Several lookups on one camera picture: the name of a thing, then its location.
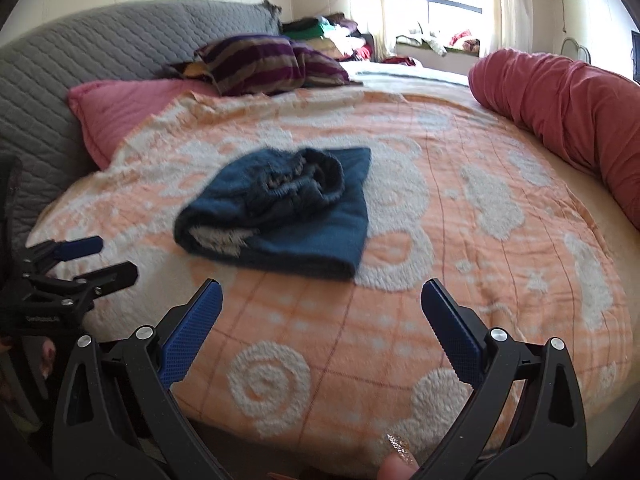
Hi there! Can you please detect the blue denim pants lace trim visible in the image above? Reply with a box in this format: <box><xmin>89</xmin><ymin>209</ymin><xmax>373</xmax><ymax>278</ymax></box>
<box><xmin>174</xmin><ymin>146</ymin><xmax>371</xmax><ymax>281</ymax></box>

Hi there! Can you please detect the person's left hand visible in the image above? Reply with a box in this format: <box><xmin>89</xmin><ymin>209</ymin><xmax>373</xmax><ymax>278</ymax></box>
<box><xmin>40</xmin><ymin>338</ymin><xmax>56</xmax><ymax>378</ymax></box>

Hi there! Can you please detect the person's right hand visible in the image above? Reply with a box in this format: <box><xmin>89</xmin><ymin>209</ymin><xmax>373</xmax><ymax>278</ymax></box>
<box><xmin>376</xmin><ymin>434</ymin><xmax>419</xmax><ymax>480</ymax></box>

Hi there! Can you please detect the pink pillow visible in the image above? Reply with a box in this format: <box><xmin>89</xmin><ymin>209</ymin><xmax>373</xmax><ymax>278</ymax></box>
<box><xmin>67</xmin><ymin>79</ymin><xmax>218</xmax><ymax>170</ymax></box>

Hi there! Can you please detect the orange white fleece blanket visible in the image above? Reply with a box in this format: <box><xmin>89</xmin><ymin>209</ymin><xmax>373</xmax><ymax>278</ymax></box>
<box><xmin>28</xmin><ymin>88</ymin><xmax>639</xmax><ymax>476</ymax></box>

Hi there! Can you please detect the grey quilted headboard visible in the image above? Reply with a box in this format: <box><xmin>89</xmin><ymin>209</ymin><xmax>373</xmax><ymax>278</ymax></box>
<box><xmin>1</xmin><ymin>0</ymin><xmax>282</xmax><ymax>246</ymax></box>

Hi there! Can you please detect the purple striped pillow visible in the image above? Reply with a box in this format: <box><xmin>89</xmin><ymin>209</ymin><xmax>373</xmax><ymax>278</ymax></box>
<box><xmin>166</xmin><ymin>35</ymin><xmax>352</xmax><ymax>96</ymax></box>

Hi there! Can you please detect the red rolled duvet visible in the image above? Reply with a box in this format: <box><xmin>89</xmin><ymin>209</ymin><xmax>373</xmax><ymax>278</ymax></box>
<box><xmin>469</xmin><ymin>49</ymin><xmax>639</xmax><ymax>226</ymax></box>

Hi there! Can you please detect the clothes pile by window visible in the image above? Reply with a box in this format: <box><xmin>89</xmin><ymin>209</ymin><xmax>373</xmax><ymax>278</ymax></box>
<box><xmin>280</xmin><ymin>13</ymin><xmax>374</xmax><ymax>62</ymax></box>

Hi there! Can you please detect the white electric fan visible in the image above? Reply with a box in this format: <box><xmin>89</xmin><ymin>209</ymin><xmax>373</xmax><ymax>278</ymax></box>
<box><xmin>560</xmin><ymin>37</ymin><xmax>591</xmax><ymax>64</ymax></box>

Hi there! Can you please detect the windowsill clutter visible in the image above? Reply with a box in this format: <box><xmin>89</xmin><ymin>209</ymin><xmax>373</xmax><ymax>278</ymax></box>
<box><xmin>396</xmin><ymin>30</ymin><xmax>480</xmax><ymax>58</ymax></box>

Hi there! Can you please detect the black monitor screen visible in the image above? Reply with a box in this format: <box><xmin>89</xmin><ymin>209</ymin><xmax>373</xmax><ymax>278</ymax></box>
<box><xmin>631</xmin><ymin>30</ymin><xmax>640</xmax><ymax>84</ymax></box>

